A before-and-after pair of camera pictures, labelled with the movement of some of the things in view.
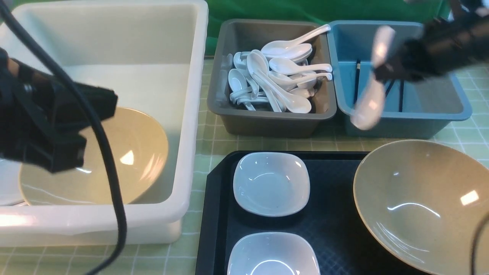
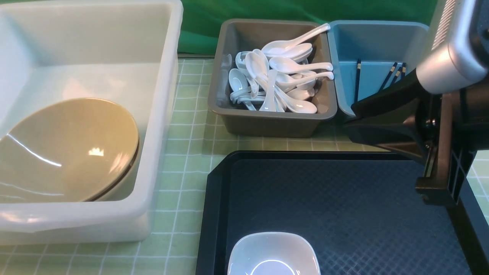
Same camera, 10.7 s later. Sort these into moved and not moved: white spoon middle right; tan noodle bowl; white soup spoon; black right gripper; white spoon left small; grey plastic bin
Moved: black right gripper; white soup spoon; tan noodle bowl
Not moved: white spoon left small; grey plastic bin; white spoon middle right
